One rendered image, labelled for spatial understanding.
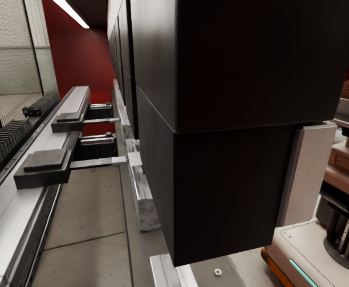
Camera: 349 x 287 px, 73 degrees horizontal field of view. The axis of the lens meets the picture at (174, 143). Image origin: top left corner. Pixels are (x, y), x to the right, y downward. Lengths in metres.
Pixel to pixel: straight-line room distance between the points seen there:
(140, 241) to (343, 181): 0.86
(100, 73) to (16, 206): 2.27
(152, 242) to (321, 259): 1.11
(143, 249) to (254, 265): 1.26
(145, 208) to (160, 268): 0.19
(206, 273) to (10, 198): 0.44
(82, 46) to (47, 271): 2.01
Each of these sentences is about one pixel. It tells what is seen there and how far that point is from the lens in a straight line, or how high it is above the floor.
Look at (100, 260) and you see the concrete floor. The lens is 1.78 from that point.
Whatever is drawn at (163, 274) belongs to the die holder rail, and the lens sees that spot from 0.41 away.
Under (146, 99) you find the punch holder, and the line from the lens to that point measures 0.17.
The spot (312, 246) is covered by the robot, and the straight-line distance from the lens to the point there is 1.59.
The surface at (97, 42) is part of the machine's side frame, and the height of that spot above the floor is 1.33.
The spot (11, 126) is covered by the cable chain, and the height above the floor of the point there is 1.04.
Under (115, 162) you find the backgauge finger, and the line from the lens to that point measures 0.65.
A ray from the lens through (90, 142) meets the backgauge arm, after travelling 1.25.
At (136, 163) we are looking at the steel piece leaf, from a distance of 0.63.
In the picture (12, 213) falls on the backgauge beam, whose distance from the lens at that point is 0.58.
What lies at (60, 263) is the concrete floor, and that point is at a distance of 1.84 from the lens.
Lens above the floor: 1.29
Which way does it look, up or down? 22 degrees down
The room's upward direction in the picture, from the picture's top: straight up
